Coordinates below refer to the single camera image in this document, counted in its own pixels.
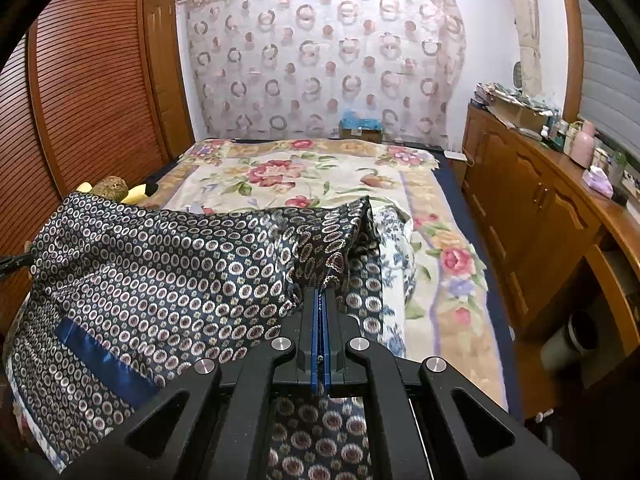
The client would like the grey waste bin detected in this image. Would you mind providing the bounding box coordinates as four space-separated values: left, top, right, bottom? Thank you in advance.
540 310 601 373

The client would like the yellow plush toy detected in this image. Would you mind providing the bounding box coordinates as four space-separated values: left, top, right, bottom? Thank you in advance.
75 181 160 206

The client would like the bed with dark blue sheet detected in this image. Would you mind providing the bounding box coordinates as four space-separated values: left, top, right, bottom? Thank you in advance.
145 135 526 426

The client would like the open cardboard box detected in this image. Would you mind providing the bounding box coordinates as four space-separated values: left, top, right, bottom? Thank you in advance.
487 100 551 133

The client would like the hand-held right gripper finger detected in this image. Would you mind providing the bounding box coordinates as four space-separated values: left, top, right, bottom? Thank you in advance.
324 287 581 480
60 287 324 480

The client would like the pink thermos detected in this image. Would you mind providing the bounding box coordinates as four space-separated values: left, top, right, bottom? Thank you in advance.
570 121 597 168

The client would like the wooden louvered wardrobe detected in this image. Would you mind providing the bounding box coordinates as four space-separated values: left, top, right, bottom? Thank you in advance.
0 0 196 341

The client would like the floral blanket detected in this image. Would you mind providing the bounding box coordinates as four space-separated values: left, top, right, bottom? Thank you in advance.
150 137 511 411

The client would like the small brown cardboard box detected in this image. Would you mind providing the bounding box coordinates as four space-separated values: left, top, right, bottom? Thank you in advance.
339 127 385 143

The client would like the wooden sideboard cabinet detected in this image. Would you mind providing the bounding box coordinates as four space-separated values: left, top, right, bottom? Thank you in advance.
460 102 640 361

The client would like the pile of folded cloths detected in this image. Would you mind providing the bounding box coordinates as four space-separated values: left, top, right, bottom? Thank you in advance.
474 81 506 106

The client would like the crumpled blue cloth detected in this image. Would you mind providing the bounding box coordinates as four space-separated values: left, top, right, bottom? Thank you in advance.
340 111 383 133

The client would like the beige tied curtain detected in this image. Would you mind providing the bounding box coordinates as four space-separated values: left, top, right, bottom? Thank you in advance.
505 0 543 96

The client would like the sheer circle-patterned curtain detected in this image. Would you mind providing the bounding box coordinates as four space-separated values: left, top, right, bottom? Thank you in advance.
177 0 466 143

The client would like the dark circle-patterned satin shirt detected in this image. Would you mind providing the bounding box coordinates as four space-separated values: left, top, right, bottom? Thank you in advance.
2 191 383 480

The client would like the grey window blind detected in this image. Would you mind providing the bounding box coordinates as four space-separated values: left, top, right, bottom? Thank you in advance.
577 0 640 156

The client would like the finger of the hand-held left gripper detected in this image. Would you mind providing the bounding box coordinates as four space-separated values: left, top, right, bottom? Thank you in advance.
0 254 36 281

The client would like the purple tissue pack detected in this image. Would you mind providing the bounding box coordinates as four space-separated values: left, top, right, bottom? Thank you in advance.
582 166 615 198

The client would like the brown fuzzy plush toy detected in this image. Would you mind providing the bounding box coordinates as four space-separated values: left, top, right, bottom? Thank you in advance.
91 176 128 204

